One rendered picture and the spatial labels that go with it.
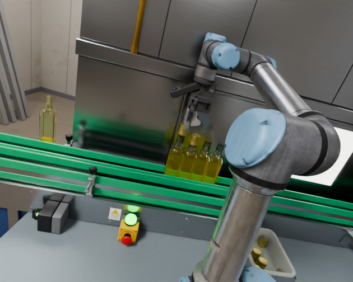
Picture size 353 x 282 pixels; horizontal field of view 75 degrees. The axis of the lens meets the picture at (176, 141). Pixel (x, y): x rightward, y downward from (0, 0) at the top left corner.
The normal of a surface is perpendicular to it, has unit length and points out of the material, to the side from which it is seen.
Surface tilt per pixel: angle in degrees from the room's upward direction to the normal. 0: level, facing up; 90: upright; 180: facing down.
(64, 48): 90
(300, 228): 90
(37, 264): 0
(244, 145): 81
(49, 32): 90
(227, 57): 90
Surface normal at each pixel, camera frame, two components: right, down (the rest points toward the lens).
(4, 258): 0.25, -0.88
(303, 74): 0.04, 0.43
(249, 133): -0.90, -0.29
